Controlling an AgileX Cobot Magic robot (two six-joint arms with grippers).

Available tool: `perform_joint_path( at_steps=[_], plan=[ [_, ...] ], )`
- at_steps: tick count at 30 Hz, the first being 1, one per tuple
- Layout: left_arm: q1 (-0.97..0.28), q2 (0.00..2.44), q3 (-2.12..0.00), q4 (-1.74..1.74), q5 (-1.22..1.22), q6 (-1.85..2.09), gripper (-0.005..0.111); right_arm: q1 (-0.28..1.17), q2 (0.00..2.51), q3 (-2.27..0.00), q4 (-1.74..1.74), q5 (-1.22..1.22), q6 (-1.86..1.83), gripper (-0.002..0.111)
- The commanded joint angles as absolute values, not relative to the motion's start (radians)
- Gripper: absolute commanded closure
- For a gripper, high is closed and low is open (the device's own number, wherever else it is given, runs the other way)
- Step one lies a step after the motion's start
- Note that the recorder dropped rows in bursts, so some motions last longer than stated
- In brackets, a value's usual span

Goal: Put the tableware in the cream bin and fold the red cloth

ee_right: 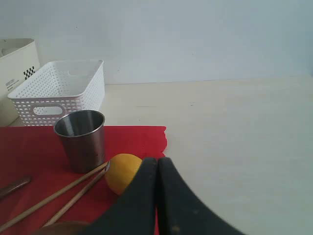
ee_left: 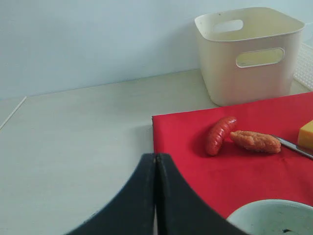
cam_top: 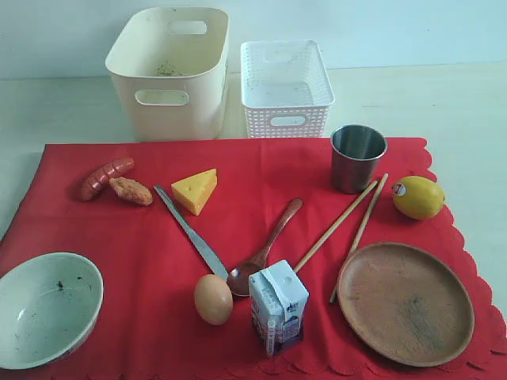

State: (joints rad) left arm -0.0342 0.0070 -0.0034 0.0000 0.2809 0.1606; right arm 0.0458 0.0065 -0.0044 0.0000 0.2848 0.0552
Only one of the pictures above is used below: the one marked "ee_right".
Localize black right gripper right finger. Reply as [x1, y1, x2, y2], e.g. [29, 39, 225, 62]
[157, 157, 242, 235]

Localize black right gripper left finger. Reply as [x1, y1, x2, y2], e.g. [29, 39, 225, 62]
[84, 158, 157, 235]

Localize yellow lemon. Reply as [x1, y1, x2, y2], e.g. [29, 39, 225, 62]
[105, 153, 142, 195]

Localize wooden chopstick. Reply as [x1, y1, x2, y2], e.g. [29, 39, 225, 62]
[0, 161, 110, 232]
[43, 161, 110, 227]

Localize brown wooden plate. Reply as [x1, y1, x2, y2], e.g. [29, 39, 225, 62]
[33, 221, 89, 235]

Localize stainless steel cup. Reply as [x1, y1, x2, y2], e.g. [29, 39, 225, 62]
[53, 110, 105, 173]

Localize brown wooden spoon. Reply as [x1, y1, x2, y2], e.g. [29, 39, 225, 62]
[0, 176, 32, 199]

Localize white perforated basket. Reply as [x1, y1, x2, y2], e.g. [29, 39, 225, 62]
[7, 59, 105, 126]

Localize cream plastic bin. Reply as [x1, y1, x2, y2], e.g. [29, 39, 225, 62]
[0, 38, 40, 127]

